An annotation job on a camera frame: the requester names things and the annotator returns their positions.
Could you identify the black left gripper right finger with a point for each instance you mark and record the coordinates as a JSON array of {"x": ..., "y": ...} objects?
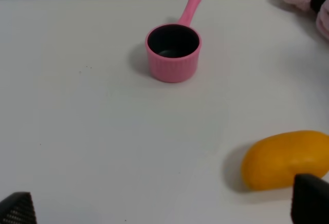
[{"x": 310, "y": 200}]

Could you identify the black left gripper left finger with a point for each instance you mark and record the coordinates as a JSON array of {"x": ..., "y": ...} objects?
[{"x": 18, "y": 208}]

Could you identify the yellow mango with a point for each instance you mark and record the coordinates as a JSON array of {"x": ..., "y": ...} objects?
[{"x": 273, "y": 162}]

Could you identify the pink toy saucepan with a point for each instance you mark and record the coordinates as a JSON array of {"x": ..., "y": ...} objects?
[{"x": 173, "y": 49}]

